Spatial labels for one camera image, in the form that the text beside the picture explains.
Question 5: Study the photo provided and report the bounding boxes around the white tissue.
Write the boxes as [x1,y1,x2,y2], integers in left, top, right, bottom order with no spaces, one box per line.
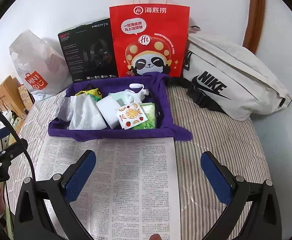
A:
[57,94,107,130]

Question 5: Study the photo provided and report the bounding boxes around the white cloth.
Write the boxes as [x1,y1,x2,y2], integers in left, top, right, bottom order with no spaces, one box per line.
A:
[96,95,120,129]

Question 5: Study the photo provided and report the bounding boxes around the light green cloth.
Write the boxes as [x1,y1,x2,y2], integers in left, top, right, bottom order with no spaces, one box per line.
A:
[109,91,125,106]

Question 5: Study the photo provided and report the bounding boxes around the fruit pattern packet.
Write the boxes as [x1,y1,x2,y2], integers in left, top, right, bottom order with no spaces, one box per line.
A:
[117,102,148,130]

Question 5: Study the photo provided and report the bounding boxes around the green wet wipe packet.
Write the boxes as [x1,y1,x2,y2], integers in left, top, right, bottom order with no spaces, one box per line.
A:
[132,102,157,129]

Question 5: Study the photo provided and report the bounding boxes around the white glove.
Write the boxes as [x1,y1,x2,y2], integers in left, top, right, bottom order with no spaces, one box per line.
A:
[123,83,149,105]

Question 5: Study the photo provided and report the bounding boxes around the right hand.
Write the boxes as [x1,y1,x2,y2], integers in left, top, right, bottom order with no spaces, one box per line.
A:
[149,233,162,240]

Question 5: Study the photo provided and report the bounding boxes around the newspaper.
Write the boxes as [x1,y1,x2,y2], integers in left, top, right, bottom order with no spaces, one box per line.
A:
[36,137,181,239]

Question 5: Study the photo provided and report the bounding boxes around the white plastic shopping bag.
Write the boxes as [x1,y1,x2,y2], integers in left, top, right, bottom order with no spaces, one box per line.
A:
[9,30,73,101]

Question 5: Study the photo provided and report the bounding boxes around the black headset box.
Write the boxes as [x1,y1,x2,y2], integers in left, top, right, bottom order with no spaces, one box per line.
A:
[58,18,118,82]

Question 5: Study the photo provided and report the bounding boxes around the white Nike waist bag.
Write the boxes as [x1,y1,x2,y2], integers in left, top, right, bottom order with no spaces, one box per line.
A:
[169,26,292,121]

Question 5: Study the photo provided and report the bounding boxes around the purple towel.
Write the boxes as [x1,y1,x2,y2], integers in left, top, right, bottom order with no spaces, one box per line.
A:
[48,72,193,142]

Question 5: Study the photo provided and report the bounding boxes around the red panda paper bag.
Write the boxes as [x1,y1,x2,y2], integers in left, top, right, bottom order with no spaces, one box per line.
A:
[109,2,190,77]

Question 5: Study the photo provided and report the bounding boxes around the black cable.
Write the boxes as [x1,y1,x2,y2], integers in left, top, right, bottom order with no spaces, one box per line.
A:
[0,100,36,183]

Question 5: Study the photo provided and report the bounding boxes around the wooden bed frame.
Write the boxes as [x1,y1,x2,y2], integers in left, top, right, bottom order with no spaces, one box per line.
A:
[0,75,25,117]

